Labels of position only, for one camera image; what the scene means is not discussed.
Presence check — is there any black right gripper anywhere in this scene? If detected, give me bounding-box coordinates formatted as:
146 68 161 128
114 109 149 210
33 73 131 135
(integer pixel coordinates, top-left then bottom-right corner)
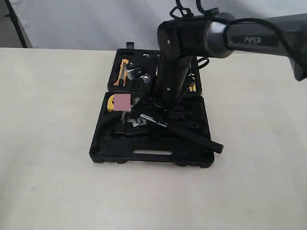
130 54 193 117

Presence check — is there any black adjustable wrench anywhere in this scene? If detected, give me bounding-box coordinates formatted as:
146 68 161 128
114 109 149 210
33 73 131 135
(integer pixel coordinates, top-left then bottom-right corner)
122 112 200 131

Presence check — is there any electrical tape roll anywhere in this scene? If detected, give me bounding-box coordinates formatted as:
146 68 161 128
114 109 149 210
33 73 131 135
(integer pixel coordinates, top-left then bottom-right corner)
140 74 152 86

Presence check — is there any steel claw hammer black grip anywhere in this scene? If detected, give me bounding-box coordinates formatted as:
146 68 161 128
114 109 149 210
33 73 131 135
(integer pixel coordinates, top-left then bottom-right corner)
138 114 224 154

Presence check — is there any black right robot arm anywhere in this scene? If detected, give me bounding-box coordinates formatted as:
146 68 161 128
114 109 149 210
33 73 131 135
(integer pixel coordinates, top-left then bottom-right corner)
131 12 307 116

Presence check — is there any black plastic tool case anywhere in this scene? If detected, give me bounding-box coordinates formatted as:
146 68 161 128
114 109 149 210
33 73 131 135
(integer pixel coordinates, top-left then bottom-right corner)
89 42 214 168

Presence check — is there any yellow tape measure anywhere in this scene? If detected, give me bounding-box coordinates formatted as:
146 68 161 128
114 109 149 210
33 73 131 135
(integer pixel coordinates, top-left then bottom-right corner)
107 95 114 113

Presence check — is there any orange utility knife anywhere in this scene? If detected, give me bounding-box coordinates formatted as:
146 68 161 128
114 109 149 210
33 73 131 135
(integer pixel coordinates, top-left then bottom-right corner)
113 58 129 87

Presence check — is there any yellow screwdriver right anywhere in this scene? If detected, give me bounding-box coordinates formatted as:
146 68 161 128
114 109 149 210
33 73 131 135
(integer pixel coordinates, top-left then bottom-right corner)
189 84 197 92

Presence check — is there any white backdrop cloth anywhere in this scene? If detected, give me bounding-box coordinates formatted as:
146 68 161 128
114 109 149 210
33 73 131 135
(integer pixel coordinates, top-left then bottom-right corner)
9 0 307 54

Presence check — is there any black backdrop stand pole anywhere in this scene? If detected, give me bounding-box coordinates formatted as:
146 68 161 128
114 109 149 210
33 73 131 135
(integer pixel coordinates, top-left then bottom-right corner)
4 0 28 48

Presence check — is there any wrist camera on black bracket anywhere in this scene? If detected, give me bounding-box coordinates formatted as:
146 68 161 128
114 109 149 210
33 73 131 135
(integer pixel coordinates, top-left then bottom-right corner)
125 53 159 80

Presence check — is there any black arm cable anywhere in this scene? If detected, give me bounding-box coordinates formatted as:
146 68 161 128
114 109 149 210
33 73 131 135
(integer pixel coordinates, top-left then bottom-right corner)
169 0 307 80

